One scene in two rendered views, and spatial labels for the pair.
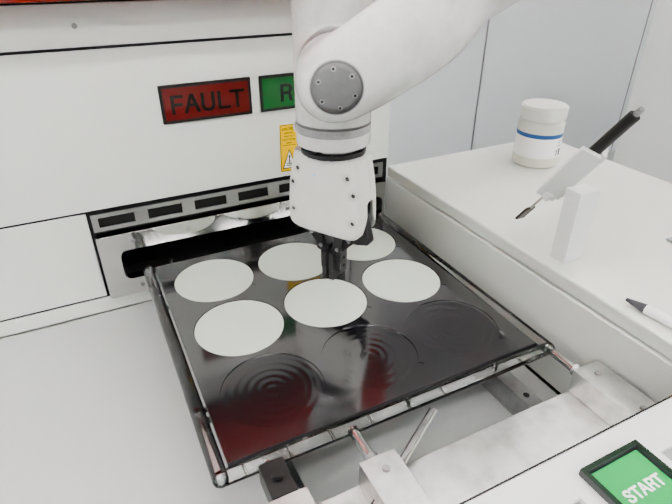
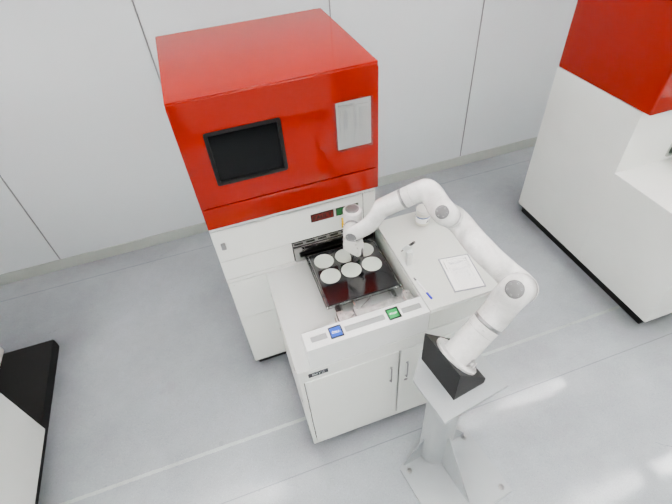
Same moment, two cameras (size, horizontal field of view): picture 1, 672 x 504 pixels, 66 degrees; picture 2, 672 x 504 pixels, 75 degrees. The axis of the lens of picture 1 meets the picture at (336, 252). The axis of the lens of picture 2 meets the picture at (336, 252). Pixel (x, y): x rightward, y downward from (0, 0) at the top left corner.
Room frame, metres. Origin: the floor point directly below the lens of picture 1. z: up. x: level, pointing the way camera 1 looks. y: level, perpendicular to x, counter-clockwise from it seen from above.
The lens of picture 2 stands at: (-0.95, -0.21, 2.49)
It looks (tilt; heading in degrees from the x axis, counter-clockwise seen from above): 45 degrees down; 11
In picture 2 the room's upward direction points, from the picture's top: 5 degrees counter-clockwise
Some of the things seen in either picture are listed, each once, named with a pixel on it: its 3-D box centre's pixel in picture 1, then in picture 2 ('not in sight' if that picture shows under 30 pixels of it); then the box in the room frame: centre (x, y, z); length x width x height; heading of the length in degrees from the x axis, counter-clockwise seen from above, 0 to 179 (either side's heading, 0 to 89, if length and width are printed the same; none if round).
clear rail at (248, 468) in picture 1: (407, 404); (364, 296); (0.35, -0.07, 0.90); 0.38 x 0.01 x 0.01; 116
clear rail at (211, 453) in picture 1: (175, 348); (316, 280); (0.43, 0.17, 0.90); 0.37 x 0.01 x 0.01; 26
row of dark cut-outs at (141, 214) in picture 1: (252, 193); (333, 234); (0.70, 0.12, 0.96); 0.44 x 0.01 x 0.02; 116
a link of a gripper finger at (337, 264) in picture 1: (345, 255); not in sight; (0.57, -0.01, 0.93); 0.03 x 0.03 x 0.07; 58
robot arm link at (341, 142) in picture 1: (331, 132); not in sight; (0.58, 0.00, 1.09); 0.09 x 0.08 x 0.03; 58
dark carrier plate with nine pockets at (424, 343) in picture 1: (325, 302); (351, 270); (0.51, 0.01, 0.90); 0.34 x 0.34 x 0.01; 26
